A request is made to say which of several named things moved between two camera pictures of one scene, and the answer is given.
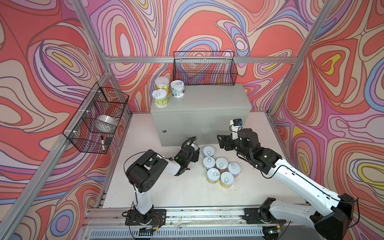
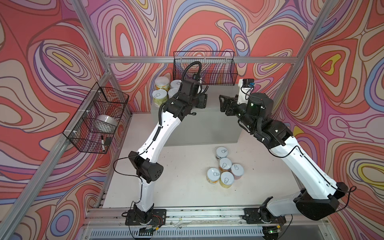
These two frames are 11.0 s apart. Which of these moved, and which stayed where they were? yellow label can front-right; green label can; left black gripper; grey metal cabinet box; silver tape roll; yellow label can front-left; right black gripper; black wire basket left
Moved: left black gripper; right black gripper
Stayed: silver tape roll; yellow label can front-left; black wire basket left; grey metal cabinet box; yellow label can front-right; green label can
